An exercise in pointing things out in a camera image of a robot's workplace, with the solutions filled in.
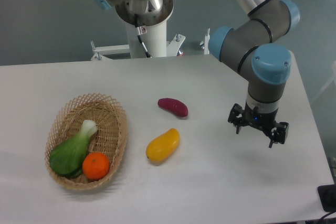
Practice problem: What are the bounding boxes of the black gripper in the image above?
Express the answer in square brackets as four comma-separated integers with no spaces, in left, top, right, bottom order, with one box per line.
[228,101,289,148]

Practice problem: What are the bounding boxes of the orange fruit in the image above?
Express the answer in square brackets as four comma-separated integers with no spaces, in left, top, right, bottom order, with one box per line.
[82,152,110,180]

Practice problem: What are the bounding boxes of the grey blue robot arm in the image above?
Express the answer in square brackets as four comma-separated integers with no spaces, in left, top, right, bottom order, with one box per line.
[95,0,300,144]

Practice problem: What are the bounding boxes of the woven wicker basket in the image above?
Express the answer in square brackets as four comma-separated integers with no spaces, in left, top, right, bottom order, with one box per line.
[45,93,128,190]

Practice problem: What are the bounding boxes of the purple sweet potato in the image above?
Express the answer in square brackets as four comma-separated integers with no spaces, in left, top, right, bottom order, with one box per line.
[157,98,188,118]

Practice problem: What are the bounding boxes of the yellow mango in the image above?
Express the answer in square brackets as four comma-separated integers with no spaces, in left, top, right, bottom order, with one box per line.
[145,128,180,163]

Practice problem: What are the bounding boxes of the green bok choy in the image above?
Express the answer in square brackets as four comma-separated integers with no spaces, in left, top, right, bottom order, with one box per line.
[49,120,98,178]

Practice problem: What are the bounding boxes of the black device with cable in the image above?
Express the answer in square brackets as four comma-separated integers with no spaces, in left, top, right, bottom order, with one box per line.
[317,184,335,222]

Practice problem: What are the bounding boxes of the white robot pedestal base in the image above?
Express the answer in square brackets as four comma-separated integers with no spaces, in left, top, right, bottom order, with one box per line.
[90,0,212,61]

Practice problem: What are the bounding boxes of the black cable on pedestal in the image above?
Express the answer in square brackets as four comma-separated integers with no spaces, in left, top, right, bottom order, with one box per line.
[133,13,152,58]

